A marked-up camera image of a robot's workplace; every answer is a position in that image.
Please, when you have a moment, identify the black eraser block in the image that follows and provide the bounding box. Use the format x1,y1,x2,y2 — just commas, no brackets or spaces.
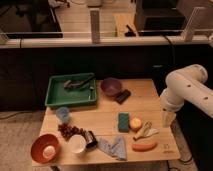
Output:
115,89,131,104

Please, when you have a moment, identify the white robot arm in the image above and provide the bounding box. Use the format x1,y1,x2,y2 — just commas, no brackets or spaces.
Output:
160,64,213,127

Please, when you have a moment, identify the blue plastic cup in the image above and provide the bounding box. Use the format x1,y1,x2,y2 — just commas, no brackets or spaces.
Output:
56,107,70,124

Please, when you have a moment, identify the orange carrot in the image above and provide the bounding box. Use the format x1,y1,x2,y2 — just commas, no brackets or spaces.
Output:
132,142,157,152

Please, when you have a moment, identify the green sponge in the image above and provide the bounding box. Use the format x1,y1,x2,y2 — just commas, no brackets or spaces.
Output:
118,113,129,132

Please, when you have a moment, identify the blue grey cloth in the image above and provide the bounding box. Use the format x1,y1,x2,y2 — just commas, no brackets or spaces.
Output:
98,136,127,161

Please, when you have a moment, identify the purple bowl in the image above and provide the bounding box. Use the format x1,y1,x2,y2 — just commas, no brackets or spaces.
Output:
101,78,122,97

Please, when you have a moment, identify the black metal can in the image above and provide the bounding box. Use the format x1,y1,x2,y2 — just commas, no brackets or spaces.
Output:
85,131,98,148

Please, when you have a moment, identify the black stapler on desk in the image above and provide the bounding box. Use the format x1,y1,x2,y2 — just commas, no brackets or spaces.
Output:
124,25,136,37

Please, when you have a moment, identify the black monitor box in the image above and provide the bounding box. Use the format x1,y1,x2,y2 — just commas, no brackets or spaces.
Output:
134,0,185,31

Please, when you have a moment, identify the bunch of dark grapes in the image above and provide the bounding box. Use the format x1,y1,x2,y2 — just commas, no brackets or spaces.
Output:
58,124,85,141

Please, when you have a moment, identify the grey tool in tray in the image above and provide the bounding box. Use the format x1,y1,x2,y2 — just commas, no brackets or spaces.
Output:
64,76,94,89

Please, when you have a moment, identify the green plastic tray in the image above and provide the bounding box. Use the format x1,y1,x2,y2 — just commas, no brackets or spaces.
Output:
45,73,97,108

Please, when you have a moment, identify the white egg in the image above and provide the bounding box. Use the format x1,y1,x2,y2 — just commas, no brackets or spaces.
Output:
43,146,55,158

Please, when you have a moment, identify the red bowl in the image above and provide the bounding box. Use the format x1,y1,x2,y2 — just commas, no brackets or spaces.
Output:
31,134,60,164

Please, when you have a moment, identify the white metal rail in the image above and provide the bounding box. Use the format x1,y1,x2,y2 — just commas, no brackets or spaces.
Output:
0,35,213,49

